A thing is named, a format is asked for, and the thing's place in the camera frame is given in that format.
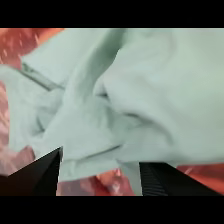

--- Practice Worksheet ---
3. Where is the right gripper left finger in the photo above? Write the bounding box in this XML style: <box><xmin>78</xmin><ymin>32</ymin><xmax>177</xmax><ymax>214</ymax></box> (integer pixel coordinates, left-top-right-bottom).
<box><xmin>0</xmin><ymin>145</ymin><xmax>64</xmax><ymax>197</ymax></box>

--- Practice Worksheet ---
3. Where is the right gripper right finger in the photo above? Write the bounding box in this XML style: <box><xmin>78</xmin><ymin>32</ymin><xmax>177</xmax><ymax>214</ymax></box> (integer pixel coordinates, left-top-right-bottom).
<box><xmin>138</xmin><ymin>161</ymin><xmax>224</xmax><ymax>197</ymax></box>

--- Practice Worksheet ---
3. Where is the pale green shirt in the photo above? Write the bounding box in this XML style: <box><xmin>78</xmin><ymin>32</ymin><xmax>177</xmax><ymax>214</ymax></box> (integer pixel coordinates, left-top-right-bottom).
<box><xmin>0</xmin><ymin>27</ymin><xmax>224</xmax><ymax>197</ymax></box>

